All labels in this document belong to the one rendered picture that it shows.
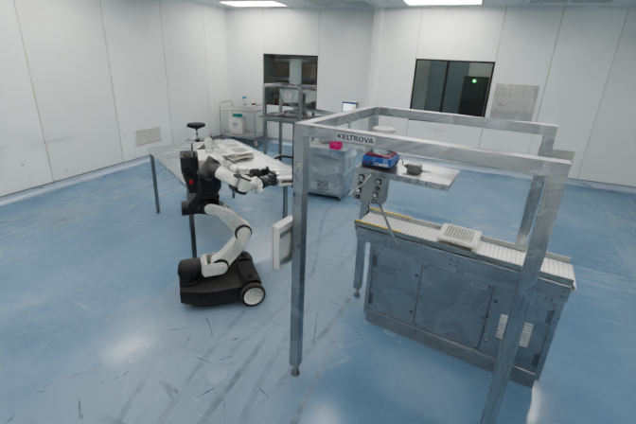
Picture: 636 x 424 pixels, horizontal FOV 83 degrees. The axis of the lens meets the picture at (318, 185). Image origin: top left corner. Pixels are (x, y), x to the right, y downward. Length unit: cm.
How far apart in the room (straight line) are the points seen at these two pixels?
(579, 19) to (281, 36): 537
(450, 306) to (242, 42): 742
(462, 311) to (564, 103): 545
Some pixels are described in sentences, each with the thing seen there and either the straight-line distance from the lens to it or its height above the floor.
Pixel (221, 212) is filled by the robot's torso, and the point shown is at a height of 78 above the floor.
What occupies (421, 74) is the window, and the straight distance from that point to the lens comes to 744.
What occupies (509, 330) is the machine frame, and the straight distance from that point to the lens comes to 182.
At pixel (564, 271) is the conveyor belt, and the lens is 260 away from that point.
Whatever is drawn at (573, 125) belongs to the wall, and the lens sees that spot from 765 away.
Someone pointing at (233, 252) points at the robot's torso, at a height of 40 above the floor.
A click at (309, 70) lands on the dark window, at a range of 806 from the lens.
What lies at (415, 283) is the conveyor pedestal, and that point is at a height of 49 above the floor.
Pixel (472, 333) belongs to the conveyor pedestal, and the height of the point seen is 25.
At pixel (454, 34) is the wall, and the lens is 741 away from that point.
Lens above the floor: 195
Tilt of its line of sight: 20 degrees down
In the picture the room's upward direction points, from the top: 3 degrees clockwise
